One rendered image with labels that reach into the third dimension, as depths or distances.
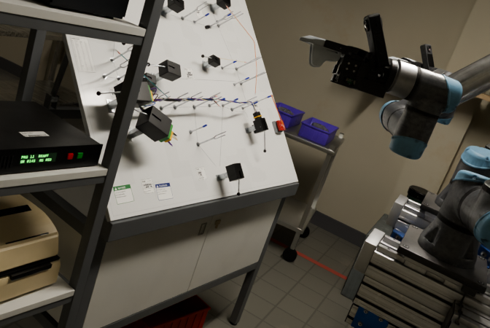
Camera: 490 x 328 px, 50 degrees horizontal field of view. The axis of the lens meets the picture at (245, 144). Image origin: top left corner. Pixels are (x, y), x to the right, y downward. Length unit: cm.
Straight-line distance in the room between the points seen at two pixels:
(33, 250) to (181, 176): 59
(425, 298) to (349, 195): 302
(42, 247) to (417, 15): 337
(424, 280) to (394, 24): 306
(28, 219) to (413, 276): 107
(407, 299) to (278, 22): 338
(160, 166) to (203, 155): 25
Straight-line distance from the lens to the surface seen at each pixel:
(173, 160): 189
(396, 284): 149
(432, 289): 148
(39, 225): 161
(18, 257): 156
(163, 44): 210
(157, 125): 168
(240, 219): 233
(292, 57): 450
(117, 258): 182
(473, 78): 134
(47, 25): 122
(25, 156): 135
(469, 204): 135
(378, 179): 438
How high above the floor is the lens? 162
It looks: 15 degrees down
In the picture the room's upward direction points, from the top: 19 degrees clockwise
